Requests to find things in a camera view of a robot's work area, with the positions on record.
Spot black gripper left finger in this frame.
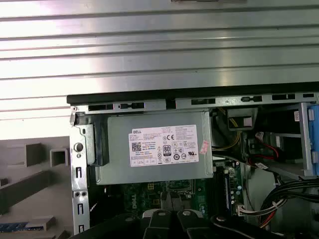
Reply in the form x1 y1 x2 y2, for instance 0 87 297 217
74 191 176 239

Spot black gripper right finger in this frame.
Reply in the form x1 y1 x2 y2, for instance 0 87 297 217
174 196 285 239

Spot green motherboard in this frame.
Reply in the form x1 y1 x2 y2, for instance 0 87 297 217
89 159 245 225

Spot black RAM slot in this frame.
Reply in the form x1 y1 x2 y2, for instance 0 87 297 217
224 171 231 217
216 161 225 217

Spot grey power supply unit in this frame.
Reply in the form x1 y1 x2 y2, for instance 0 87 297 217
96 111 214 185

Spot grey parts rack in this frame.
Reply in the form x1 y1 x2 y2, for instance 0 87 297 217
0 139 75 239

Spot black PC case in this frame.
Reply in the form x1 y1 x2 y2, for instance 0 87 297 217
66 92 319 239

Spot RAM stick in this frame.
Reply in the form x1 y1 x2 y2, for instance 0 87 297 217
0 218 57 232

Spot metal drive cage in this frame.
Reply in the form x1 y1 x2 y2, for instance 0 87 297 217
298 102 319 179

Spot empty blue disk carrier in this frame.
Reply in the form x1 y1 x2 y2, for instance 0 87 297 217
308 103 319 176

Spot yellow wire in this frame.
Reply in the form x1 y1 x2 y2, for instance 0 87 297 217
213 117 243 152

